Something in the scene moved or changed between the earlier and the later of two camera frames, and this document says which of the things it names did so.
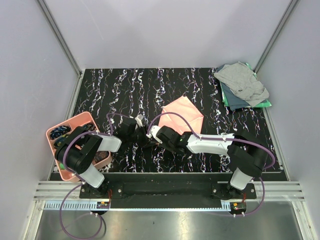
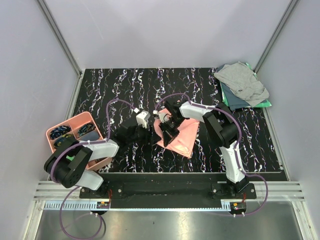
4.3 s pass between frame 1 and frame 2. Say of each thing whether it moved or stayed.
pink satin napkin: moved
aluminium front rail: stayed
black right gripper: moved
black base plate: stayed
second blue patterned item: stayed
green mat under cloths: stayed
